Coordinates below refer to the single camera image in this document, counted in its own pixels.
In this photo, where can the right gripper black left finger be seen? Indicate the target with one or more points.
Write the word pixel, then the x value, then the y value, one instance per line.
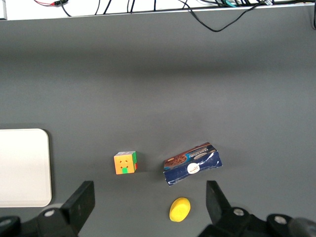
pixel 79 207

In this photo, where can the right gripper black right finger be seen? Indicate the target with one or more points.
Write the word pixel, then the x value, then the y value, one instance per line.
pixel 217 205

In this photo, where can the blue cookie box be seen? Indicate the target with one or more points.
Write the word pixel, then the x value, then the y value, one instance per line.
pixel 192 170

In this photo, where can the white rectangular tray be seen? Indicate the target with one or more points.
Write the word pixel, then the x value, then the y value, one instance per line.
pixel 24 168

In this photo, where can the yellow oval sponge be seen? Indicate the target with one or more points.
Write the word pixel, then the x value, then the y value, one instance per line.
pixel 179 209

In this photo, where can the colourful puzzle cube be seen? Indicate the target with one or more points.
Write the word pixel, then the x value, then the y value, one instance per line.
pixel 124 164

